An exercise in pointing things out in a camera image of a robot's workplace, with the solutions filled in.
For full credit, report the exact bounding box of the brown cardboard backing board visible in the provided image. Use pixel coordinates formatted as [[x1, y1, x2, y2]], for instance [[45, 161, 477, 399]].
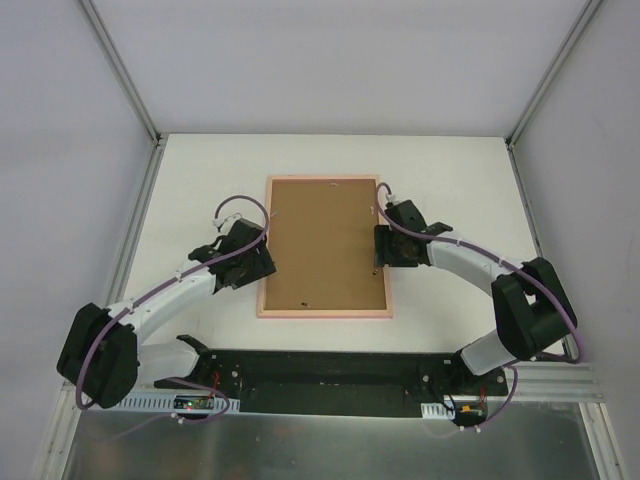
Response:
[[263, 178, 388, 312]]

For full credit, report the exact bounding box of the pink picture frame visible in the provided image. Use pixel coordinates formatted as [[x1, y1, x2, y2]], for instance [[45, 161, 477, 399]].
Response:
[[255, 173, 395, 321]]

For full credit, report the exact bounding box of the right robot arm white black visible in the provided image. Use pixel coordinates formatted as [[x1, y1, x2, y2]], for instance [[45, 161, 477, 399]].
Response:
[[374, 200, 583, 395]]

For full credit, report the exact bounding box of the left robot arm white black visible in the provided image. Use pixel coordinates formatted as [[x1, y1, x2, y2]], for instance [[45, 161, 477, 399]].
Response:
[[56, 218, 276, 409]]

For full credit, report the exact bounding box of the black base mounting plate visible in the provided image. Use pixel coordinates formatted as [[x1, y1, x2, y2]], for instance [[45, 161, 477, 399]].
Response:
[[183, 350, 508, 418]]

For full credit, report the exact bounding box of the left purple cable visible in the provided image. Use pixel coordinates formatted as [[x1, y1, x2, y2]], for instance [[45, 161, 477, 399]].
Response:
[[74, 194, 271, 441]]

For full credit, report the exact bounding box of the right white slotted cable duct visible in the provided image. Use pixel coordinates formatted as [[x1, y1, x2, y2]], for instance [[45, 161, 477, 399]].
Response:
[[420, 403, 456, 421]]

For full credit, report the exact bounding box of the white slotted cable duct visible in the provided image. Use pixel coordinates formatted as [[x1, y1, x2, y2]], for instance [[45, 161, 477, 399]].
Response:
[[420, 403, 456, 421], [111, 393, 240, 415]]

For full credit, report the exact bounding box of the left white slotted cable duct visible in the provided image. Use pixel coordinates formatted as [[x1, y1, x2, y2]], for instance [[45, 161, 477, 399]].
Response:
[[111, 393, 240, 415]]

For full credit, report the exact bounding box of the left aluminium corner post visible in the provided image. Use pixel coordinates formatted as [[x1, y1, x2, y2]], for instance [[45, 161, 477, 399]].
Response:
[[76, 0, 162, 145]]

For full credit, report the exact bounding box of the aluminium corner post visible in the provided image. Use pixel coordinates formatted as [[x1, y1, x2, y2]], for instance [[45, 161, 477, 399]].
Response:
[[76, 0, 162, 145], [504, 0, 606, 151]]

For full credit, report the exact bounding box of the right aluminium corner post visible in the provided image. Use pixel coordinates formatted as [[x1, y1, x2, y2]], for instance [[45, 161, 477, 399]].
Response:
[[504, 0, 606, 151]]

